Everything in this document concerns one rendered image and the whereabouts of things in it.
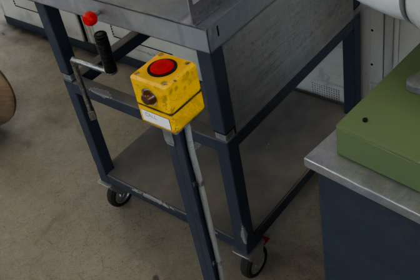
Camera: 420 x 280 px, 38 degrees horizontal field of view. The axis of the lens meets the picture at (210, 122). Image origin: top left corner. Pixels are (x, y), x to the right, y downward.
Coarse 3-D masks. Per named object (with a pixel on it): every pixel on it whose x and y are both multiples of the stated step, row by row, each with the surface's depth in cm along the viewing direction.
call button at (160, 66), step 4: (160, 60) 100; (164, 60) 100; (168, 60) 100; (152, 64) 100; (156, 64) 100; (160, 64) 99; (164, 64) 99; (168, 64) 99; (172, 64) 99; (152, 68) 99; (156, 68) 99; (160, 68) 99; (164, 68) 98; (168, 68) 98; (172, 68) 99; (152, 72) 99; (156, 72) 98; (160, 72) 98; (164, 72) 98
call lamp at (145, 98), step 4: (144, 88) 98; (148, 88) 98; (144, 92) 98; (148, 92) 98; (152, 92) 98; (144, 96) 98; (148, 96) 98; (152, 96) 98; (156, 96) 98; (144, 100) 98; (148, 100) 98; (152, 100) 98; (156, 100) 98; (148, 104) 99; (152, 104) 99
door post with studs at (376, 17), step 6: (372, 12) 175; (378, 12) 174; (372, 18) 176; (378, 18) 175; (372, 24) 177; (378, 24) 176; (372, 30) 178; (378, 30) 177; (372, 36) 180; (378, 36) 178; (372, 42) 181; (378, 42) 180; (372, 48) 182; (378, 48) 181; (372, 54) 184; (378, 54) 182; (372, 60) 185; (378, 60) 184; (372, 66) 186; (378, 66) 185; (372, 72) 188; (378, 72) 186; (372, 78) 189; (378, 78) 188; (372, 84) 190
